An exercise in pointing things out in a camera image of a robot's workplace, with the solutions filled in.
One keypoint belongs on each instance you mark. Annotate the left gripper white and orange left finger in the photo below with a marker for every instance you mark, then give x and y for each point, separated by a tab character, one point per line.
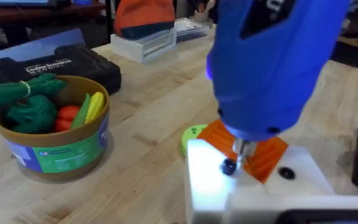
205	174

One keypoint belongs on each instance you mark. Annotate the left gripper white and orange right finger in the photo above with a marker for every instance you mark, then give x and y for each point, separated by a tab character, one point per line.
300	174

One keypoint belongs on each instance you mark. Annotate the blue electric screwdriver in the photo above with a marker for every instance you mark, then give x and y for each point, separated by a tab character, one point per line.
269	77

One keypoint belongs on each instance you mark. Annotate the small black screw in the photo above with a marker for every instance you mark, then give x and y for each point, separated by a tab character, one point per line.
229	166

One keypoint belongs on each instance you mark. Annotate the green disc with holes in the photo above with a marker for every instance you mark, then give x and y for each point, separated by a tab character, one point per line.
191	133

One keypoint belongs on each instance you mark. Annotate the clear plastic box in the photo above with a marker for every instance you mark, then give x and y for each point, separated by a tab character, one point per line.
191	29

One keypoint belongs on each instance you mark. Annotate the brown tub of toy vegetables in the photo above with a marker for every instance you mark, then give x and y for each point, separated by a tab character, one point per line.
57	137

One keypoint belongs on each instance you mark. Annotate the beige cup with tools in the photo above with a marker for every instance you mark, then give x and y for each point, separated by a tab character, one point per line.
201	14

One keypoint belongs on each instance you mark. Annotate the orange and blue bag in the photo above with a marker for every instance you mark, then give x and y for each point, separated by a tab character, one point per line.
143	17

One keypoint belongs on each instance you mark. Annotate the black plastic tool case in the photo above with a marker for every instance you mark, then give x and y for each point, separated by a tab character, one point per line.
73	67

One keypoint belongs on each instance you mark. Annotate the pale blue flat sheet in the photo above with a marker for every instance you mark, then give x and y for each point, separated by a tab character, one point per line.
39	46

